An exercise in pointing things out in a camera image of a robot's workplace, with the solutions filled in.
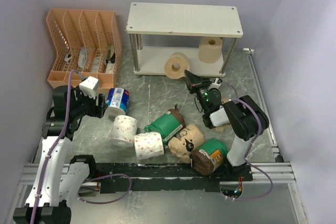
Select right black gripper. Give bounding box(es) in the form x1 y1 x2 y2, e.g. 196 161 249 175
184 71 212 113

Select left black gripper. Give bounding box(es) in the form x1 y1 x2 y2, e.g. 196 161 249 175
70 85 109 119

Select beige toilet roll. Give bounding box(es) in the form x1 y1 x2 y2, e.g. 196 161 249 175
198 37 223 63
164 52 190 79

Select blue white roll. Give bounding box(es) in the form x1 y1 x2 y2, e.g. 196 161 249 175
105 88 130 116

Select green brown roll orange label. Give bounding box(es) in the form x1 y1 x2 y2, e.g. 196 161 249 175
190 138 228 176

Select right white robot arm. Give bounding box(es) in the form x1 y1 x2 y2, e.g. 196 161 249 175
184 70 269 181

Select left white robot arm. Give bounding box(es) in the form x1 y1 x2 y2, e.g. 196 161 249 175
13 86 108 223

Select white two-tier shelf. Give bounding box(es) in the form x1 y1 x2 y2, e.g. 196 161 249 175
126 2 243 77

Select white floral toilet roll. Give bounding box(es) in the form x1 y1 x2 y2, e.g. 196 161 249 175
110 115 138 147

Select papers in organizer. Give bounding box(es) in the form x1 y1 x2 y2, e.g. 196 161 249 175
63 45 116 73

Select brown paper wrapped roll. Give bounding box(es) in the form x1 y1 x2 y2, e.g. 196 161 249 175
168 124 205 164

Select orange plastic file organizer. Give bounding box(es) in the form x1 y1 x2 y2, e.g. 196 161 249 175
46 8 123 92

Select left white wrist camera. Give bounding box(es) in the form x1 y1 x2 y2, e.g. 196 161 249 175
79 76 100 98

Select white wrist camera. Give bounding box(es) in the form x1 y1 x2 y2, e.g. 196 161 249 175
211 78 223 89
79 76 100 98

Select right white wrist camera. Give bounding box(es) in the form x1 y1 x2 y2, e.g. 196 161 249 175
211 78 223 89

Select white corner bracket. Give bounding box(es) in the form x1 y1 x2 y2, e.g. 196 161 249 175
243 48 255 55

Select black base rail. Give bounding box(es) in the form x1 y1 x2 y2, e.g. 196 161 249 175
97 163 253 194

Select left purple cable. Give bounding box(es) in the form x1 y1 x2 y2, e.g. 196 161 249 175
28 69 133 224

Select aluminium frame rail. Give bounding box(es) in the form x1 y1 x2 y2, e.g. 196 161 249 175
7 163 296 223

